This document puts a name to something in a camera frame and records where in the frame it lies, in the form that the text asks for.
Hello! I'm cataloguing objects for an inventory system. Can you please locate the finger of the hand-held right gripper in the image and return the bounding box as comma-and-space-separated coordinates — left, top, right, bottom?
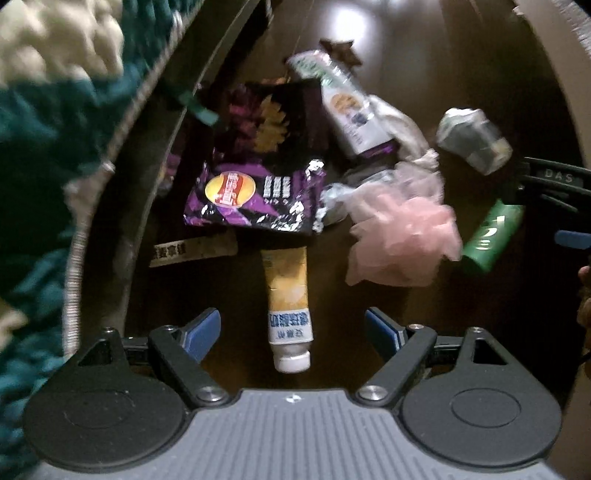
503, 156, 591, 217
554, 230, 591, 251

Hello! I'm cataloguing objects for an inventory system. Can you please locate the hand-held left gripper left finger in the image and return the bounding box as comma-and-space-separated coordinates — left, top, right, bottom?
78, 307, 232, 411

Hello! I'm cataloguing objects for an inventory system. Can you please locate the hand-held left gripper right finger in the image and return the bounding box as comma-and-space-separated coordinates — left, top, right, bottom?
355, 307, 511, 409

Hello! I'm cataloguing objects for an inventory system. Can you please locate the green tube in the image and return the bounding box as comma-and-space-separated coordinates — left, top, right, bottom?
462, 198, 527, 276

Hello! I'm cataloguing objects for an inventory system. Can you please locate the yellow tube with white cap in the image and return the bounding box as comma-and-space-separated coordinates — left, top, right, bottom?
260, 246, 313, 374

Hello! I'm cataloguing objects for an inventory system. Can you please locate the person's right hand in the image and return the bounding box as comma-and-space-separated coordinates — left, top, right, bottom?
577, 265, 591, 352

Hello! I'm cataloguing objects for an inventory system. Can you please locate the printed paper strip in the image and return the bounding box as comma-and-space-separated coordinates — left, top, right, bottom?
150, 231, 239, 270

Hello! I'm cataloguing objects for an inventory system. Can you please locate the crumpled silver and green wrapper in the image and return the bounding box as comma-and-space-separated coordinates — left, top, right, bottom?
436, 107, 515, 176

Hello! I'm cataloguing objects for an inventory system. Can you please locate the pink mesh bath sponge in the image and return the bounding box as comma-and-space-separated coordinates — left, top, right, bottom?
344, 162, 465, 288

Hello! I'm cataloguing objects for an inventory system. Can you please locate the grey bed skirt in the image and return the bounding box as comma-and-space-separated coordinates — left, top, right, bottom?
510, 0, 591, 168

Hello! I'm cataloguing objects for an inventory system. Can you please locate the clear plastic wrapper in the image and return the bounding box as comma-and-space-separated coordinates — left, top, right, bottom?
321, 161, 445, 227

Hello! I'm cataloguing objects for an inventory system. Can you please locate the purple chip bag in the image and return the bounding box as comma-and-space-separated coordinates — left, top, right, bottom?
182, 158, 329, 237

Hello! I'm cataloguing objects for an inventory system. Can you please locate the dark curved bar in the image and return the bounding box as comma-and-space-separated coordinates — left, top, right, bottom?
111, 0, 266, 334

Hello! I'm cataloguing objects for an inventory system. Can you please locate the crumpled silver foil wrapper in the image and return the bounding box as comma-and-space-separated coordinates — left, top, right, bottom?
367, 95, 440, 172

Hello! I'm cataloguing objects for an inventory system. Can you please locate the white and purple snack packet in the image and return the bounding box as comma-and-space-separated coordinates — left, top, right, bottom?
284, 50, 400, 160

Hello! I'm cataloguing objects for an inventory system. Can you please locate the black snack bag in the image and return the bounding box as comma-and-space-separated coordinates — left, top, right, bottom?
217, 78, 329, 164

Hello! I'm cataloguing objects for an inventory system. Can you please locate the green clip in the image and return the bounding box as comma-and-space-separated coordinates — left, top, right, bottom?
161, 78, 221, 128

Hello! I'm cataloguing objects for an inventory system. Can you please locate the teal and white quilt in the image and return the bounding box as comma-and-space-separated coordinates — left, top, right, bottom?
0, 0, 186, 480

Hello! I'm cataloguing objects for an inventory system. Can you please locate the brown star-shaped piece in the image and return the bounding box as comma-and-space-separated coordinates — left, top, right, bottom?
320, 38, 363, 68

